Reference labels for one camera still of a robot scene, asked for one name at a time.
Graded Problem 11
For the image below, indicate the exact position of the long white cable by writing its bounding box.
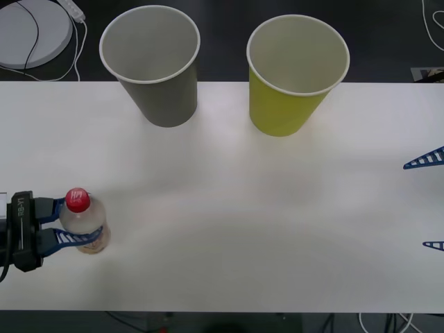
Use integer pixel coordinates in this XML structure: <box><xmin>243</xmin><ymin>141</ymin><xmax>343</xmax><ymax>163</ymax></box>
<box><xmin>422</xmin><ymin>0</ymin><xmax>444</xmax><ymax>51</ymax></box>

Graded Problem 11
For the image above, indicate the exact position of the white cable under table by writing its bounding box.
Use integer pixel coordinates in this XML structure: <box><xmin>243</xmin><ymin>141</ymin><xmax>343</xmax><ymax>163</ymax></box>
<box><xmin>358</xmin><ymin>311</ymin><xmax>422</xmax><ymax>333</ymax></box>

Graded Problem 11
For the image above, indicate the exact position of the small red-capped plastic bottle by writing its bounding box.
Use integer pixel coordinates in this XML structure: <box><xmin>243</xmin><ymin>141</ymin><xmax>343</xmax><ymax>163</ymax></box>
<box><xmin>58</xmin><ymin>187</ymin><xmax>111</xmax><ymax>255</ymax></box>

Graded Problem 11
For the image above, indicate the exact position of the white power strip cable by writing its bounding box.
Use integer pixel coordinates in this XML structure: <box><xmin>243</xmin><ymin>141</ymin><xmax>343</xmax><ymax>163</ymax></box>
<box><xmin>0</xmin><ymin>19</ymin><xmax>88</xmax><ymax>83</ymax></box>

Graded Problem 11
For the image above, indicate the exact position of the thin black cable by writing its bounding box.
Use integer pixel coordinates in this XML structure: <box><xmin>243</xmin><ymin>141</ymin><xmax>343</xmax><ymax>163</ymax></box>
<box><xmin>13</xmin><ymin>0</ymin><xmax>39</xmax><ymax>70</ymax></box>

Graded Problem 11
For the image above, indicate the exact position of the round pale grey disc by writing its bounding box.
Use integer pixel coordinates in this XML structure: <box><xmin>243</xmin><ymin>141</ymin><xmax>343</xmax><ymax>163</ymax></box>
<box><xmin>0</xmin><ymin>0</ymin><xmax>74</xmax><ymax>69</ymax></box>

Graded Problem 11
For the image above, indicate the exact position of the grey plastic waste bin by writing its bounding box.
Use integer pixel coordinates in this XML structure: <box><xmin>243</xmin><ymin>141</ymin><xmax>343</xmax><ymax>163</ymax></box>
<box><xmin>99</xmin><ymin>4</ymin><xmax>202</xmax><ymax>128</ymax></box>

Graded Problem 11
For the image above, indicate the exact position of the white power strip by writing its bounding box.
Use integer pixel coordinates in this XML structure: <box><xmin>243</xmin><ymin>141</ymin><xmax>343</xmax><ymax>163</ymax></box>
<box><xmin>57</xmin><ymin>0</ymin><xmax>86</xmax><ymax>22</ymax></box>

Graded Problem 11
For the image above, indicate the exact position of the yellow-green plastic waste bin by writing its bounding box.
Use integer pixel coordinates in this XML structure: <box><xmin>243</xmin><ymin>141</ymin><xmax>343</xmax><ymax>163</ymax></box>
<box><xmin>246</xmin><ymin>14</ymin><xmax>351</xmax><ymax>137</ymax></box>

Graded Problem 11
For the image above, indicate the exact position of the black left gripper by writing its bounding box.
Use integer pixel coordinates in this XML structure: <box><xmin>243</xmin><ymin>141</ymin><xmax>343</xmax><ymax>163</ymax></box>
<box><xmin>6</xmin><ymin>189</ymin><xmax>105</xmax><ymax>273</ymax></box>

